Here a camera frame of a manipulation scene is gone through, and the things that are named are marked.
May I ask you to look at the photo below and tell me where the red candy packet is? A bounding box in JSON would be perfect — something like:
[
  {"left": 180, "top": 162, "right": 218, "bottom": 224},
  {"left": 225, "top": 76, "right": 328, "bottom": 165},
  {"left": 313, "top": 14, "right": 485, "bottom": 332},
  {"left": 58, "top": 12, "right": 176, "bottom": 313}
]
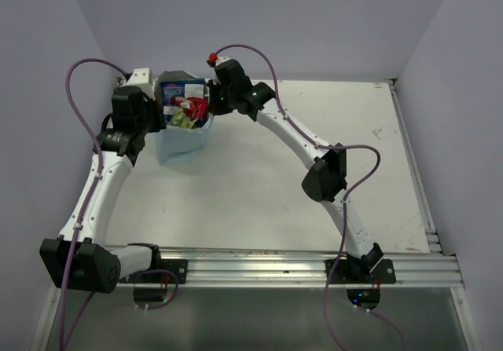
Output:
[{"left": 175, "top": 97, "right": 208, "bottom": 121}]

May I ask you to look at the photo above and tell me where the blue snack bag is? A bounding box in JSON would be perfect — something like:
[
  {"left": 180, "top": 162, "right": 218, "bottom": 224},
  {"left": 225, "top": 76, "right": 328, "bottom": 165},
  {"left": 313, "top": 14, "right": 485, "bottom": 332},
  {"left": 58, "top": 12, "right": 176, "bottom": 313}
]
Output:
[{"left": 160, "top": 78, "right": 208, "bottom": 124}]

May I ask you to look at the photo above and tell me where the green candy packet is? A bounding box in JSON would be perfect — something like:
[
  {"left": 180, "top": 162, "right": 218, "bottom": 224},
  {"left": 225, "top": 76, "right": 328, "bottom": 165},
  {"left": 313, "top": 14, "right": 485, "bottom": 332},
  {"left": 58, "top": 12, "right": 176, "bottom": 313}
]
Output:
[{"left": 168, "top": 110, "right": 195, "bottom": 129}]

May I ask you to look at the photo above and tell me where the light blue paper bag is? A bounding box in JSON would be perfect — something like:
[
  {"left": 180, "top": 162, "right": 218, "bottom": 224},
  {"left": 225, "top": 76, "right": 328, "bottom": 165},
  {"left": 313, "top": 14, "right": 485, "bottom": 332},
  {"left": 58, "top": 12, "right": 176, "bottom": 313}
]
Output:
[{"left": 155, "top": 71, "right": 213, "bottom": 165}]

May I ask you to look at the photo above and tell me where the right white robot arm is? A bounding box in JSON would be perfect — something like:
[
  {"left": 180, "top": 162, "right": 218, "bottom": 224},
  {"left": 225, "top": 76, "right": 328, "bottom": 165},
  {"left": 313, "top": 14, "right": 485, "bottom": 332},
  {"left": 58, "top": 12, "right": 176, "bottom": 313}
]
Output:
[{"left": 207, "top": 53, "right": 384, "bottom": 283}]

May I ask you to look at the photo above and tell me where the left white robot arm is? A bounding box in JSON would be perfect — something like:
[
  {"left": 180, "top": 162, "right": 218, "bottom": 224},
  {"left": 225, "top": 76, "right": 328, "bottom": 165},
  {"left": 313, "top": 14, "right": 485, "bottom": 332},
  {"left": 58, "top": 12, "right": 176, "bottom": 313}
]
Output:
[{"left": 39, "top": 84, "right": 164, "bottom": 293}]

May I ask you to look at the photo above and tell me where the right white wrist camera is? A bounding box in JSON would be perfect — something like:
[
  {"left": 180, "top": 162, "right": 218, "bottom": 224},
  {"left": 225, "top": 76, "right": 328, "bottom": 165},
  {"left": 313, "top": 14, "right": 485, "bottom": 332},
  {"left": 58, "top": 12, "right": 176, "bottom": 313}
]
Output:
[{"left": 207, "top": 53, "right": 234, "bottom": 70}]

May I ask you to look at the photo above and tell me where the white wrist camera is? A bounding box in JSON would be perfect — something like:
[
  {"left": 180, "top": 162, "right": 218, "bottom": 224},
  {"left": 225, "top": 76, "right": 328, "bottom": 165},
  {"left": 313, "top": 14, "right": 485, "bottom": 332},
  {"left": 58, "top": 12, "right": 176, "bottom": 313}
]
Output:
[
  {"left": 207, "top": 53, "right": 234, "bottom": 70},
  {"left": 124, "top": 68, "right": 156, "bottom": 99}
]

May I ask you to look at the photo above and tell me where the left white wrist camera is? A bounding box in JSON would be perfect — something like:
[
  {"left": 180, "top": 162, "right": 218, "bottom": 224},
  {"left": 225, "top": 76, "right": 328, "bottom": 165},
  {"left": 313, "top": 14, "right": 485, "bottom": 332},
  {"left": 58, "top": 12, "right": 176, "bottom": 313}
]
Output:
[{"left": 124, "top": 68, "right": 156, "bottom": 99}]

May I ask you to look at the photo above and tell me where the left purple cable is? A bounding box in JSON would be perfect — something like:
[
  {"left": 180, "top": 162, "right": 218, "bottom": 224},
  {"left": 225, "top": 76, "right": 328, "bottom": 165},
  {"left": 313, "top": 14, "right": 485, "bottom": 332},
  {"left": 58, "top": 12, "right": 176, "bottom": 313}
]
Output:
[{"left": 58, "top": 57, "right": 178, "bottom": 351}]

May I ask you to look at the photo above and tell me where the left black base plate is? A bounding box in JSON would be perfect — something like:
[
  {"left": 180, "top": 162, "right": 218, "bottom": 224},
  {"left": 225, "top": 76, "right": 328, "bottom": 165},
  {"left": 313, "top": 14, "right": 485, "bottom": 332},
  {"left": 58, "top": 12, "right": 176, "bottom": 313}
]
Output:
[{"left": 119, "top": 259, "right": 189, "bottom": 284}]

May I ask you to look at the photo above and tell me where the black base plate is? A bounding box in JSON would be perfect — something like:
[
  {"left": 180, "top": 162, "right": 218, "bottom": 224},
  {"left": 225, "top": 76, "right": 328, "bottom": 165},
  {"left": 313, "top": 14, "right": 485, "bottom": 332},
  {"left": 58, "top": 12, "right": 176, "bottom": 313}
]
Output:
[
  {"left": 119, "top": 259, "right": 189, "bottom": 284},
  {"left": 330, "top": 259, "right": 397, "bottom": 284}
]

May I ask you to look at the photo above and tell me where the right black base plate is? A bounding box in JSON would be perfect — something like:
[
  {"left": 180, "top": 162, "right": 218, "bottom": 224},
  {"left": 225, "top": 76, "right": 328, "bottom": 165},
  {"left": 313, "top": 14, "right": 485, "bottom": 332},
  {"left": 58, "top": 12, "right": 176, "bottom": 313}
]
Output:
[{"left": 330, "top": 259, "right": 397, "bottom": 284}]

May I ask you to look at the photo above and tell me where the aluminium rail frame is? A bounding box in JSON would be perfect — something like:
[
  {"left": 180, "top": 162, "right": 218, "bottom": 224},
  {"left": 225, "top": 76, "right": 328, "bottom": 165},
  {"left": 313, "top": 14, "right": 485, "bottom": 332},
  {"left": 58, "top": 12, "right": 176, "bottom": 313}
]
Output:
[{"left": 46, "top": 79, "right": 467, "bottom": 289}]

